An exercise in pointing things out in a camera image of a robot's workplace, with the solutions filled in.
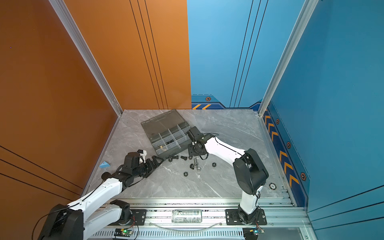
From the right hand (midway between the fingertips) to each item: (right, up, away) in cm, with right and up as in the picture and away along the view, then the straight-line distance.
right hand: (191, 152), depth 89 cm
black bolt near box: (-13, -4, +3) cm, 14 cm away
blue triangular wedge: (-53, -8, +1) cm, 54 cm away
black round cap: (-44, -10, -12) cm, 47 cm away
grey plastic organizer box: (-17, +11, +16) cm, 26 cm away
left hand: (-17, -5, -4) cm, 19 cm away
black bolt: (-4, -5, +5) cm, 8 cm away
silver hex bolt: (+3, -8, 0) cm, 9 cm away
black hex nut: (-3, -13, -2) cm, 13 cm away
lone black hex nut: (+14, -8, +2) cm, 16 cm away
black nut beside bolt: (0, -9, +1) cm, 9 cm away
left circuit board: (-32, -35, -19) cm, 51 cm away
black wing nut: (-14, +5, +12) cm, 19 cm away
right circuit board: (+29, -35, -20) cm, 49 cm away
